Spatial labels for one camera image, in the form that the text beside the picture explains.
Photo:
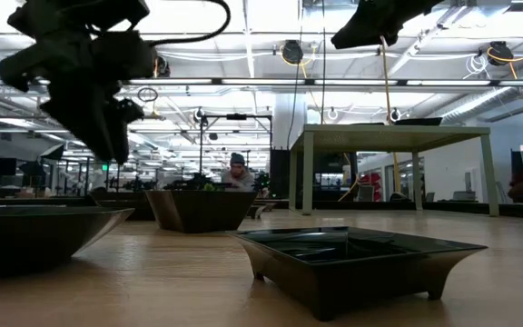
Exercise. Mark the black small square mini plate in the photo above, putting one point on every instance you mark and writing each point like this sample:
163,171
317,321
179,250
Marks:
343,272

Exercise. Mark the black overhead rig frame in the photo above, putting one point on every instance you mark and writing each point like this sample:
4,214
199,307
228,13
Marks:
236,116

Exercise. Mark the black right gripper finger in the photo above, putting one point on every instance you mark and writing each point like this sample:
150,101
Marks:
366,32

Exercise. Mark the black cabinet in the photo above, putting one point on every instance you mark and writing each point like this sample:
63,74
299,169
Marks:
279,172

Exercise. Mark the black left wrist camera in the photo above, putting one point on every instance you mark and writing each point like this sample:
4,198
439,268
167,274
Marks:
125,54

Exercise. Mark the pale green perforated metal shelf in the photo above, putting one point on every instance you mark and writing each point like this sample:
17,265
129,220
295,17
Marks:
379,138

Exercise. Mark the small background potted plant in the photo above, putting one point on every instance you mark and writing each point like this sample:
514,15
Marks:
209,186

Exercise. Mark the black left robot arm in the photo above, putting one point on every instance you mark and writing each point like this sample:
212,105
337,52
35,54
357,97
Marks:
84,11

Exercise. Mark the black deep square mini plate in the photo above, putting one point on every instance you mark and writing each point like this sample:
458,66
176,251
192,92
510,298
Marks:
200,211
121,206
418,121

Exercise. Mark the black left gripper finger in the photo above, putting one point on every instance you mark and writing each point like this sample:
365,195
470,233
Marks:
93,118
132,111

